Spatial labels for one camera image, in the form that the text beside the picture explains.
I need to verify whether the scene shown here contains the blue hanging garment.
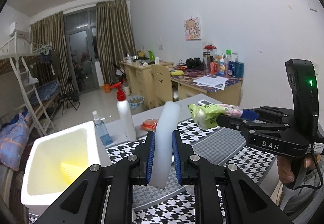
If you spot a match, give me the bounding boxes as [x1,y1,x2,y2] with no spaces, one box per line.
[39,49,52,64]

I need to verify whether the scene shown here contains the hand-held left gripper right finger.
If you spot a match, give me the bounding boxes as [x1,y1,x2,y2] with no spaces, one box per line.
[172,130,294,224]

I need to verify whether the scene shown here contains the black folding chair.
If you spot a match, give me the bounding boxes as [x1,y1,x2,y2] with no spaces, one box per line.
[59,76,81,116]
[113,62,127,83]

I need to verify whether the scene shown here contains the black white houndstooth mat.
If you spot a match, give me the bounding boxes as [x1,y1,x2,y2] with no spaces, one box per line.
[105,118,279,224]

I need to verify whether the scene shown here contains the dark hanging garment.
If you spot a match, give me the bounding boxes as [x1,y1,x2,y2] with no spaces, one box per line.
[51,49,61,75]

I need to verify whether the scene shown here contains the white metal bunk bed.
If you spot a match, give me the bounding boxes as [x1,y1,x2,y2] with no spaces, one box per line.
[0,32,57,189]
[25,42,64,118]

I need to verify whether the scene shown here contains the pink cartoon wall poster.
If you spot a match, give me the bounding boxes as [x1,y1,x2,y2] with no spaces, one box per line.
[184,17,201,40]

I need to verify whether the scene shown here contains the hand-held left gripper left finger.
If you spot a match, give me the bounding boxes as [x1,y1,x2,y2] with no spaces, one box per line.
[35,130,156,224]

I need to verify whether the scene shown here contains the blue checked bedding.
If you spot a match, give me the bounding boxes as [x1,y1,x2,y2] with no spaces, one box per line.
[30,81,61,105]

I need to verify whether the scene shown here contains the white foam box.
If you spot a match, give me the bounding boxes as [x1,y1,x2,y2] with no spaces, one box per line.
[21,121,113,217]

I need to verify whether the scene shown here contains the black headphones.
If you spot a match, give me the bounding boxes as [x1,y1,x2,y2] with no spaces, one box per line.
[186,58,204,69]

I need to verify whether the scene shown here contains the printed paper sheets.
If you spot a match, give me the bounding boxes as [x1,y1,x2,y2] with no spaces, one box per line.
[192,75,227,91]

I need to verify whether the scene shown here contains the white tube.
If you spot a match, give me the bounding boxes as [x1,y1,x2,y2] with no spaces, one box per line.
[149,101,181,189]

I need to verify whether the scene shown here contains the glass balcony door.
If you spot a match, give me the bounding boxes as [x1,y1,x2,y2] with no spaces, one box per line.
[63,6,100,93]

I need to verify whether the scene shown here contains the green tissue packet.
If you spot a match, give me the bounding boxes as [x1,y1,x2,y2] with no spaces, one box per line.
[188,103,243,130]

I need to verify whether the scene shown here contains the red snack packet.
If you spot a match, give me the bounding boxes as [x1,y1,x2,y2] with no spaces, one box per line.
[141,118,159,130]

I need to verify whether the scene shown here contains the white bottle with red pump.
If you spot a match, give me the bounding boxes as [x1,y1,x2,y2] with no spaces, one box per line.
[113,82,137,142]

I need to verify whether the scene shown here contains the light wooden desk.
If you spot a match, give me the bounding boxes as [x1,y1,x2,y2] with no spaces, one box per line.
[119,59,174,110]

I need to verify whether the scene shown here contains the blue plaid quilt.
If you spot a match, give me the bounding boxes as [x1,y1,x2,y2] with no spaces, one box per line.
[0,111,33,171]

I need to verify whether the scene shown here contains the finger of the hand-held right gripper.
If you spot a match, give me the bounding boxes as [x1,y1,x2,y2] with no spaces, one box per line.
[218,115,289,136]
[242,106,295,123]

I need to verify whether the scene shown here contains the patterned basin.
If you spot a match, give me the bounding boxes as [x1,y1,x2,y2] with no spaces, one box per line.
[129,96,145,109]

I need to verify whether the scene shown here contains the wooden chair with smiley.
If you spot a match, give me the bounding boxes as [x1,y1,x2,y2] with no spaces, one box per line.
[151,64,173,108]

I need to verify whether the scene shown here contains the white air conditioner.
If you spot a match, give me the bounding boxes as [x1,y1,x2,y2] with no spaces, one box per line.
[9,22,29,36]

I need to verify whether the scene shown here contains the white blue pump bottle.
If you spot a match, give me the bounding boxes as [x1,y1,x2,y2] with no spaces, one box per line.
[219,53,226,75]

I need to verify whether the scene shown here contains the brown curtain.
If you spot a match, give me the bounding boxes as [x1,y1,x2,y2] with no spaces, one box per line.
[96,0,136,88]
[30,11,70,88]

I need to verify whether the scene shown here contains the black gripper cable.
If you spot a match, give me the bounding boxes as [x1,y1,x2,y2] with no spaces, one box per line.
[311,113,324,189]

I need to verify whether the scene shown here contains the white bottle with green cap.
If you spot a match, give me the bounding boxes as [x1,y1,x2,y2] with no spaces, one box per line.
[224,49,233,76]

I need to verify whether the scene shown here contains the dark thermos flask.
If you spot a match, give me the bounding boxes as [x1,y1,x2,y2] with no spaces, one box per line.
[203,52,210,73]

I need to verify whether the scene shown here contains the person's right hand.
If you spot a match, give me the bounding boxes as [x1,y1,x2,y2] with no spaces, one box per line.
[277,154,317,184]

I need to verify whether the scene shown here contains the blue spray bottle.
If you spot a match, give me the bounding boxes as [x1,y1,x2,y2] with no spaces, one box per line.
[92,111,113,146]

